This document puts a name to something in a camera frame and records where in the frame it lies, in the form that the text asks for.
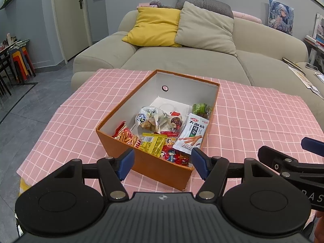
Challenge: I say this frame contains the pink cushion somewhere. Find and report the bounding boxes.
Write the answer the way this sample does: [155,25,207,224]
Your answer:
[233,11,262,24]

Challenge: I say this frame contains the grey cushion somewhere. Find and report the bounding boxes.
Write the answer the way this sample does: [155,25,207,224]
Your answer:
[175,0,234,18]

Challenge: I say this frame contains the red cartoon snack bag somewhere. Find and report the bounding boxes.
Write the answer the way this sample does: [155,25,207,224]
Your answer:
[160,131,190,167]

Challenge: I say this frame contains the beige cushion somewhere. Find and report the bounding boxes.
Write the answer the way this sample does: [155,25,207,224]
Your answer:
[175,1,237,56]

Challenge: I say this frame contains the beige sofa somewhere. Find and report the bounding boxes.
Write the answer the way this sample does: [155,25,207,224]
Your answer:
[71,11,323,125]

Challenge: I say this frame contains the red green candy packet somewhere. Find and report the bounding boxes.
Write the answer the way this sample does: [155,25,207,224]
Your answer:
[167,103,213,133]

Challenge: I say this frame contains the pink checked tablecloth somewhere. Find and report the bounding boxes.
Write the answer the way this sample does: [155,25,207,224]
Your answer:
[17,69,323,185]

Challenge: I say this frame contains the anime poster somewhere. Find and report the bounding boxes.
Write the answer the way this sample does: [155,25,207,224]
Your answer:
[268,0,294,35]

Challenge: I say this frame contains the white green stick-snack packet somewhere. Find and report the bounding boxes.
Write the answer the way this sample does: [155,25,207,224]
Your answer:
[174,113,209,155]

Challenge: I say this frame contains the red orange fries snack bag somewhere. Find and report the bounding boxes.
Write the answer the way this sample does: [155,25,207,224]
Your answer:
[112,121,141,148]

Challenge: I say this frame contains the stacked colourful stools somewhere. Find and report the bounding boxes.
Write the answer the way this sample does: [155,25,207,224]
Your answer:
[11,46,36,84]

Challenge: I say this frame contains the dark book on sofa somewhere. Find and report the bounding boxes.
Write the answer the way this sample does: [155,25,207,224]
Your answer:
[282,58,305,75]

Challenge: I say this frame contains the white blue snack bag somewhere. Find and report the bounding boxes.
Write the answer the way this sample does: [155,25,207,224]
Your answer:
[135,106,168,133]

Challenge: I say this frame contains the yellow snack packet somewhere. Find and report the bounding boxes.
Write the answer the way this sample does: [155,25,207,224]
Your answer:
[139,133,167,157]

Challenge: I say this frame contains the white desk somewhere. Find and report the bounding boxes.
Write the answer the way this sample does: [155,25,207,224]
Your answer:
[303,12,324,72]

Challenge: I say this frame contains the magazine on sofa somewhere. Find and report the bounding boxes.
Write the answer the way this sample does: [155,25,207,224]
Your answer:
[288,66,323,99]

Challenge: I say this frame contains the yellow cushion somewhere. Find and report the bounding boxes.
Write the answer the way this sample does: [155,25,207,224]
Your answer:
[122,7,181,47]

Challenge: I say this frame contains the white door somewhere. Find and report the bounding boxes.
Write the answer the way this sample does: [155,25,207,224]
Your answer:
[52,0,92,62]

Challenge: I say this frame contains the orange cardboard box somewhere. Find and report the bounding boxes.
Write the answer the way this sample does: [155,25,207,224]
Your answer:
[96,70,220,191]

